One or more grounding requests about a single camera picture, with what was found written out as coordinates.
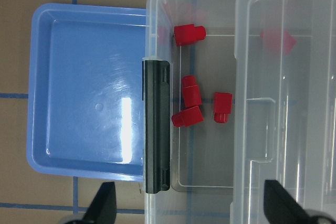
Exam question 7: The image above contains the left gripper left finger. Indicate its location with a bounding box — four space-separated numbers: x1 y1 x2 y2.
81 182 117 224

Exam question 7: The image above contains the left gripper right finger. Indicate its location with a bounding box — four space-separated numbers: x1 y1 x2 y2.
263 180 310 223

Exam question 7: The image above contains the red block carried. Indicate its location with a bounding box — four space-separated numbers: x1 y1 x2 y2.
213 92 233 124

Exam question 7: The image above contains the clear plastic box lid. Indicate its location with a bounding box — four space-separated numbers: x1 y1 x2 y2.
230 0 335 223

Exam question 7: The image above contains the clear plastic storage box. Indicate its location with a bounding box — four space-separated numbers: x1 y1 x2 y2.
145 0 237 223

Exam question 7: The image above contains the red block middle lower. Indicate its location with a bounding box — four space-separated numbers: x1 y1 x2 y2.
172 105 204 127

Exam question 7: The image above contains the blue plastic tray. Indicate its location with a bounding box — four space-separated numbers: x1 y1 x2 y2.
26 3 146 182

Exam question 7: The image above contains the red block far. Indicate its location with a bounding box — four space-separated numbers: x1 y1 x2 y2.
260 29 297 55

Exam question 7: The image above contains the red block near latch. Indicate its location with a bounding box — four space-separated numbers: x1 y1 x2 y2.
174 24 206 46

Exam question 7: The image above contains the black box latch handle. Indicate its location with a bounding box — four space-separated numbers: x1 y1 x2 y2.
143 60 170 194

